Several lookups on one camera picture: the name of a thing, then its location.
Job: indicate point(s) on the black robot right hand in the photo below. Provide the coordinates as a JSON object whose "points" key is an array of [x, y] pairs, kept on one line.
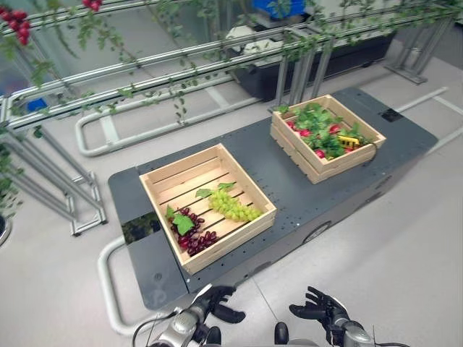
{"points": [[325, 307]]}

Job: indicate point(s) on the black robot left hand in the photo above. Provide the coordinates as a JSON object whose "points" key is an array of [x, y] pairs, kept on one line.
{"points": [[221, 292]]}

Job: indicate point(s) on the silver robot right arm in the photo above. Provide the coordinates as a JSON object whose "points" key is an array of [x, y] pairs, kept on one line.
{"points": [[356, 334]]}

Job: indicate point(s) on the robot dark left foot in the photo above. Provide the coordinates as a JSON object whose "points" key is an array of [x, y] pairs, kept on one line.
{"points": [[214, 337]]}

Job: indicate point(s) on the robot dark foot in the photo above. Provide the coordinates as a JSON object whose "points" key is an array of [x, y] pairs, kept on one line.
{"points": [[214, 337], [281, 332]]}

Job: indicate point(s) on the robot dark right foot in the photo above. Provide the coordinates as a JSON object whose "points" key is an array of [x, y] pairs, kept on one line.
{"points": [[281, 332]]}

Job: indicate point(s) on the red grape bunch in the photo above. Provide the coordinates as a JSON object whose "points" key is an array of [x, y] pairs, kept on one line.
{"points": [[195, 240]]}

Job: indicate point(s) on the green grape bunch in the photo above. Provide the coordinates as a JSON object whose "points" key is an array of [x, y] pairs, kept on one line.
{"points": [[229, 206]]}

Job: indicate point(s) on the dark grey mobile platform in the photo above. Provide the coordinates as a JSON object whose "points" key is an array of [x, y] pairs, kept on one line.
{"points": [[325, 206]]}

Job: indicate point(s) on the wooden crate with grapes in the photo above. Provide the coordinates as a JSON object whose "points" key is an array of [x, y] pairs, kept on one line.
{"points": [[170, 188]]}

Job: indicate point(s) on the wooden crate with leaves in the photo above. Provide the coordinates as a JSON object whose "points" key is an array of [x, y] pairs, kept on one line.
{"points": [[327, 171]]}

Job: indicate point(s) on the yellow plastic item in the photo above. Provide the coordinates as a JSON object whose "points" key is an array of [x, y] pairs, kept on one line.
{"points": [[349, 141]]}

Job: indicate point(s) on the round grey floor fixture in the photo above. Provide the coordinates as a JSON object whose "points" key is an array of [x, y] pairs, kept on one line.
{"points": [[4, 231]]}

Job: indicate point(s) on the long black planter base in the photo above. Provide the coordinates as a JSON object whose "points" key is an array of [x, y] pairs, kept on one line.
{"points": [[325, 59]]}

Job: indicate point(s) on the small blue object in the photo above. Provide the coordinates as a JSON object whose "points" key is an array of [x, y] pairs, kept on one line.
{"points": [[37, 104]]}

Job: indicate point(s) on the blue plastic box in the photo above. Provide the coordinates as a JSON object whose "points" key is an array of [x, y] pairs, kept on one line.
{"points": [[276, 8]]}

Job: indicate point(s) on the hanging red fruit cluster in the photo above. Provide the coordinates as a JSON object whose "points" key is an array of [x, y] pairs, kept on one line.
{"points": [[92, 3], [18, 25]]}

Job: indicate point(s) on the grey floor guard rail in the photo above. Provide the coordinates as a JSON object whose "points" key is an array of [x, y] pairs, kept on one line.
{"points": [[108, 130], [106, 282], [419, 99]]}

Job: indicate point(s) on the aluminium frame support stand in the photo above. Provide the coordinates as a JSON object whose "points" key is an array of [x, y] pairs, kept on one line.
{"points": [[416, 54], [54, 188]]}

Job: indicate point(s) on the aluminium trellis frame with vines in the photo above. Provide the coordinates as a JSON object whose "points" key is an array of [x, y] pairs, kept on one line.
{"points": [[152, 59]]}

